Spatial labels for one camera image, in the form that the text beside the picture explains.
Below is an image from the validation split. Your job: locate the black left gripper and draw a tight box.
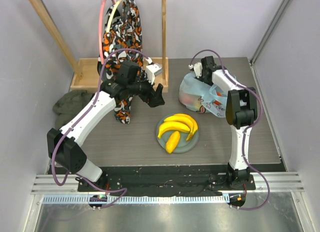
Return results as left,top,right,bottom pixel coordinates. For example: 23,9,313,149
127,70,165,107

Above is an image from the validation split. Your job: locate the light blue cartoon plastic bag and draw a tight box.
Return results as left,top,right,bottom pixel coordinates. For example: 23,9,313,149
178,69,240,118

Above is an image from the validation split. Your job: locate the yellow fake banana bunch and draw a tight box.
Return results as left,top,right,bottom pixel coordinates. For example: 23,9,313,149
157,113,198,141

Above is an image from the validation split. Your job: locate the yellow fake mango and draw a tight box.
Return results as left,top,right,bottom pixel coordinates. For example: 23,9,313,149
165,131,181,154

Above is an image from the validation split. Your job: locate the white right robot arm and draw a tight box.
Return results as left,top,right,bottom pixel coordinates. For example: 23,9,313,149
200,56,258,190

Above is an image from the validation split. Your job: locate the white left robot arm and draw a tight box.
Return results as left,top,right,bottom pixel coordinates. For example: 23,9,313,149
47,60,165,192

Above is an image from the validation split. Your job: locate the orange fake fruit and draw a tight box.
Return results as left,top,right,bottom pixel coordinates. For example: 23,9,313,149
213,91,224,106

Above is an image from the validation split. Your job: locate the grey-green round plate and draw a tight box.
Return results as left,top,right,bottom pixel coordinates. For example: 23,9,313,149
155,113,200,154

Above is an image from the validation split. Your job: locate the orange camouflage patterned garment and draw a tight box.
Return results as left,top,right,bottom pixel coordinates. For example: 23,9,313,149
95,0,147,124

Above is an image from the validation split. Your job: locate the wooden clothes rack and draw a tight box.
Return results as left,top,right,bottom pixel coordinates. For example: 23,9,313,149
29,0,169,92

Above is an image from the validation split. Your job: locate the olive green crumpled cloth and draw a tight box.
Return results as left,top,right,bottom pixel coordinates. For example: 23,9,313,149
52,89,94,130

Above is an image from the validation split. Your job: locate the cream clothes hanger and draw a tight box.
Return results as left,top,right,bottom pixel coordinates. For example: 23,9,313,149
105,0,123,33

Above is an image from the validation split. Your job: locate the pink clothes hanger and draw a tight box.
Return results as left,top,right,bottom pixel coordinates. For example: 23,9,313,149
98,0,116,64

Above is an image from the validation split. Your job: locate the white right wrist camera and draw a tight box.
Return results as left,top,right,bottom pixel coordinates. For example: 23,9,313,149
188,62,203,79

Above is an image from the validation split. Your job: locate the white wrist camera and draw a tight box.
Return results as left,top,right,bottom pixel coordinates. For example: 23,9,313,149
188,62,203,79
144,57,163,85

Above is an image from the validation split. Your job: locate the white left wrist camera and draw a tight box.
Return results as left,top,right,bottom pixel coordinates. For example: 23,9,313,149
144,57,163,85

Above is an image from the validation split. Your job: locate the slotted white cable duct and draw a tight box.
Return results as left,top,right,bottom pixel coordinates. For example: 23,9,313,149
42,193,230,205

